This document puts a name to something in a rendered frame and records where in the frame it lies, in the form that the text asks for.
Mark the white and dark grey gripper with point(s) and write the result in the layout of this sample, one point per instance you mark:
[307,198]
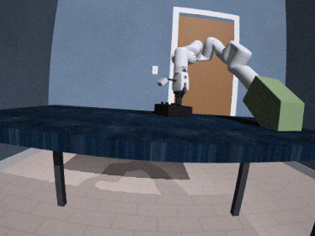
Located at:
[180,85]

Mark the black lighting desk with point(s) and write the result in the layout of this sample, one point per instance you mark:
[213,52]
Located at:
[173,110]

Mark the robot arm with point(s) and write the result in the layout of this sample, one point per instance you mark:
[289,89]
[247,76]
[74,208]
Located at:
[234,55]

